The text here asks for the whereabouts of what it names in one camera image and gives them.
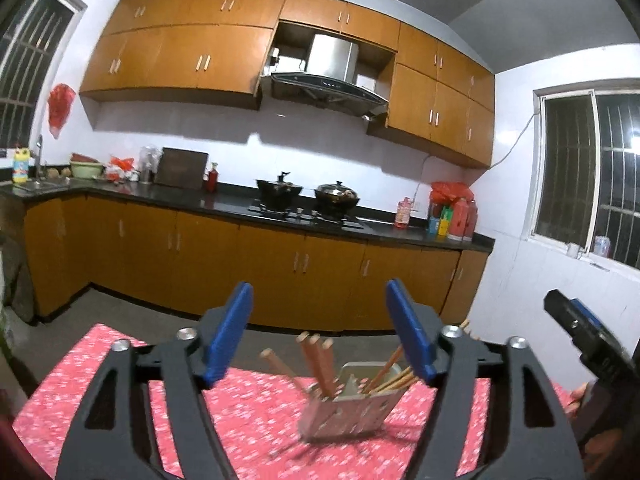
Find person's right hand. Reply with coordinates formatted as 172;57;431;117
565;382;634;479

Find white cup on sill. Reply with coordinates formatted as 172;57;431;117
566;243;580;259

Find beige perforated utensil holder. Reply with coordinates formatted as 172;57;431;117
297;362;409;442

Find red floral tablecloth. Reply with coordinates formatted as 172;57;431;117
12;322;576;480

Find pink labelled bottle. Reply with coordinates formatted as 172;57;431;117
394;197;413;229

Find lower wooden cabinets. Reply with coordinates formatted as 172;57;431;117
24;194;489;333

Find right barred window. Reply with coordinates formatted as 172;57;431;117
530;84;639;269

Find barred window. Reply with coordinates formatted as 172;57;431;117
0;0;76;151
530;84;639;269

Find black lidded wok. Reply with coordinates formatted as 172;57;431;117
314;181;359;220

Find red bag on counter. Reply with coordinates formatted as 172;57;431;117
104;156;136;182

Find green basin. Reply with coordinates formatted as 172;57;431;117
70;153;104;180

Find dark wooden cutting board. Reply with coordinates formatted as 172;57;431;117
154;148;208;190

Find red sauce bottle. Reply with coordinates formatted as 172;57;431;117
205;162;218;193

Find yellow detergent bottle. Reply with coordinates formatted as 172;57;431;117
12;148;30;184

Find steel range hood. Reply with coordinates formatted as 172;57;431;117
262;32;394;122

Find left barred window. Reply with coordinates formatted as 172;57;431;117
0;0;76;151

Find black wok with handle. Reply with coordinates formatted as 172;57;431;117
256;171;303;211

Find red plastic bag on wall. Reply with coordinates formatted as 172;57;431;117
48;84;76;140

